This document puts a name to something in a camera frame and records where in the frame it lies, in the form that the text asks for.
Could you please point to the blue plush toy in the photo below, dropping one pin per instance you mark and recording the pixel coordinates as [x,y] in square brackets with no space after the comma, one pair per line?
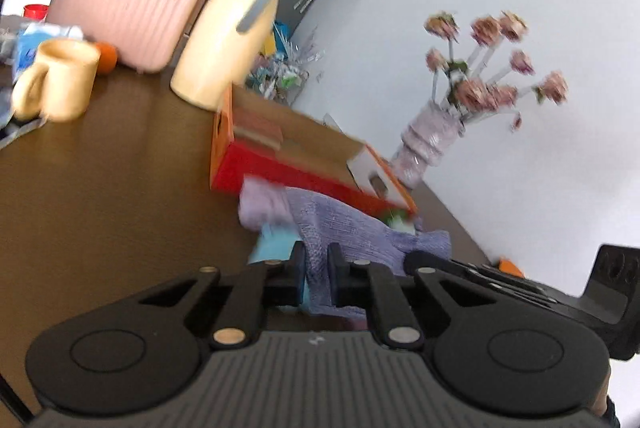
[272,244]

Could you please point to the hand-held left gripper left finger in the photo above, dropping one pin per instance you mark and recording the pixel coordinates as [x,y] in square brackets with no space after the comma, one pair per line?
[287,275]

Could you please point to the red cup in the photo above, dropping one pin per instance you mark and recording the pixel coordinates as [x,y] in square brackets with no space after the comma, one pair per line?
[36,11]

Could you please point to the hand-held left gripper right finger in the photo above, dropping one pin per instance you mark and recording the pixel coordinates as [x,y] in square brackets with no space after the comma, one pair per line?
[342,275]

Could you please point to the lilac soft cloth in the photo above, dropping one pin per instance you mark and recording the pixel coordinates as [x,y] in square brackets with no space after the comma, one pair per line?
[262,203]

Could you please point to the purple knitted cloth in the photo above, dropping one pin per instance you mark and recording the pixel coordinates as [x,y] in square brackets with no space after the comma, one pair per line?
[345,223]

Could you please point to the small orange black box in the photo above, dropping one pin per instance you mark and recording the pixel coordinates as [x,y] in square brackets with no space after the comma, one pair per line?
[511,268]

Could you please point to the cream thermos jug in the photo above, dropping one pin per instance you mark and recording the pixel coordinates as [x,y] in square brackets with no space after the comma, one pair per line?
[220,37]

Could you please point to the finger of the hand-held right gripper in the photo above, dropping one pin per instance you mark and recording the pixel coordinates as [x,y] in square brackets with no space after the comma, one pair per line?
[430,262]

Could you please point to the lilac ribbed vase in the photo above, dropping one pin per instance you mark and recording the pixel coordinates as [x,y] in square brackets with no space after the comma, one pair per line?
[425,142]

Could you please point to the cream mug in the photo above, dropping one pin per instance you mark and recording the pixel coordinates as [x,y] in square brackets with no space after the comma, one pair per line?
[65,77]

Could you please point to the red cardboard box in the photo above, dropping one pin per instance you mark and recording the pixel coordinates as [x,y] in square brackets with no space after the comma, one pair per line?
[280,162]

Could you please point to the dried pink flower bouquet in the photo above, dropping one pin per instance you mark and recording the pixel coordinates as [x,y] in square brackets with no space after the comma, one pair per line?
[475,90]

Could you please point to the pile of clear packaging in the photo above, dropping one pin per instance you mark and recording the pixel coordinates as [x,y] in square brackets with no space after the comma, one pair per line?
[285,67]

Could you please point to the orange fruit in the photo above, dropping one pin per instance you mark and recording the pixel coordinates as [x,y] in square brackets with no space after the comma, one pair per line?
[108,57]

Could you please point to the blue white tissue packet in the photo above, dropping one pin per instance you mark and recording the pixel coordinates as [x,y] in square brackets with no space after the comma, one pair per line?
[30,38]

